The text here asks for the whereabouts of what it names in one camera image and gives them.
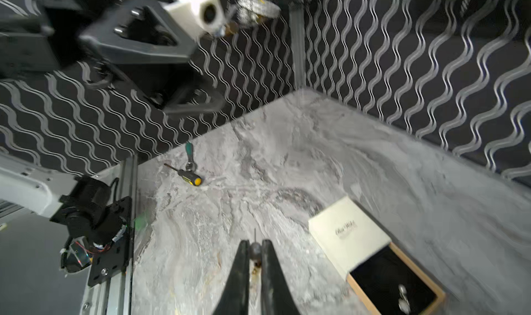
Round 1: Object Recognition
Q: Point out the white jewelry box sleeve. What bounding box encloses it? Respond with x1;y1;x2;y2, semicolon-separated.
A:
308;197;391;279

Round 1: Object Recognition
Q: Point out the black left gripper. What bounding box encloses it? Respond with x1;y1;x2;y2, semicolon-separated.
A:
1;0;225;116

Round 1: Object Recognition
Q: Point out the brown jewelry box drawer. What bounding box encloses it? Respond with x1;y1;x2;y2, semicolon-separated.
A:
347;243;446;314

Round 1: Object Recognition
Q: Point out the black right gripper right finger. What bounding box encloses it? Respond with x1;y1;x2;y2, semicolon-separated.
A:
261;240;300;315

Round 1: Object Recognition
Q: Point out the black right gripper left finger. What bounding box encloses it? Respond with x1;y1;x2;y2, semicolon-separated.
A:
213;240;250;315

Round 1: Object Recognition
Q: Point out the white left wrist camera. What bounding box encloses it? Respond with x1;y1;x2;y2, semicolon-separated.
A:
163;0;226;41

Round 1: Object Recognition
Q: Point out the aluminium corner frame post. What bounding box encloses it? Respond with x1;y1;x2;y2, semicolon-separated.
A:
289;5;306;90

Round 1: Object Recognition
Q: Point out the black yellow handled screwdriver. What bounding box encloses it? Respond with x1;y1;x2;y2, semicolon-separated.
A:
164;163;203;186

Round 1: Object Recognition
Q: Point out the green handled tool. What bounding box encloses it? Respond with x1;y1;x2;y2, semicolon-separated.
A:
185;142;196;172

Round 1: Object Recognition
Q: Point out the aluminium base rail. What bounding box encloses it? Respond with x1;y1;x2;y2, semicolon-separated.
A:
79;155;138;314

